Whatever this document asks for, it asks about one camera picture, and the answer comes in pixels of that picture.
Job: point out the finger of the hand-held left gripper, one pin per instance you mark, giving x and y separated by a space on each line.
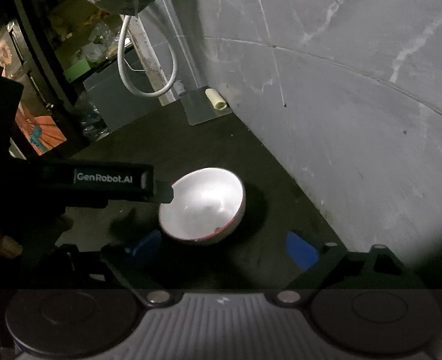
164 193

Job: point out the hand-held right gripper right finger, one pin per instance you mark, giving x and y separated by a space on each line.
299 249

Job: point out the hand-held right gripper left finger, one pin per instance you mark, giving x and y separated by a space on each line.
146 244

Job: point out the white ceramic bowl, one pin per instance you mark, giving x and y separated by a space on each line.
202 206

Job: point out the person's left hand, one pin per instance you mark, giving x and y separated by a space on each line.
0 242

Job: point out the black plastic bag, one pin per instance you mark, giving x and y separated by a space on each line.
91 120

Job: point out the orange poster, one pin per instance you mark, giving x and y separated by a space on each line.
41 131

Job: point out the grey cabinet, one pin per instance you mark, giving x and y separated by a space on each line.
108 97

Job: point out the green box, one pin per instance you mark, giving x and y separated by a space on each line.
76 71

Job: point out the dark wooden door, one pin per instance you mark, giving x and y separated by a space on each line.
37 78

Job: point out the cluttered storage shelf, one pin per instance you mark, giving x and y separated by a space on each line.
89 26

